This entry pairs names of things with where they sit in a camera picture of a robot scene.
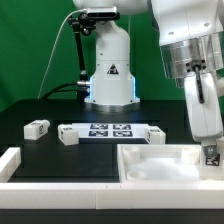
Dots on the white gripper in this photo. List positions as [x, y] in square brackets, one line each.
[204, 118]

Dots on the grey camera on mount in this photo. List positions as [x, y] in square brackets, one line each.
[102, 12]

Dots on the white left fence block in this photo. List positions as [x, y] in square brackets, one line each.
[9, 162]

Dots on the white square tabletop part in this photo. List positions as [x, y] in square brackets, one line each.
[145, 163]

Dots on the white front fence bar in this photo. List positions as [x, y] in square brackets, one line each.
[160, 195]

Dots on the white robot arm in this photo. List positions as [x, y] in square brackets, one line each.
[189, 32]

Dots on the marker tag sheet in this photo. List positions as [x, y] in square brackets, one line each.
[106, 130]

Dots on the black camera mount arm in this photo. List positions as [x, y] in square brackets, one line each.
[81, 26]

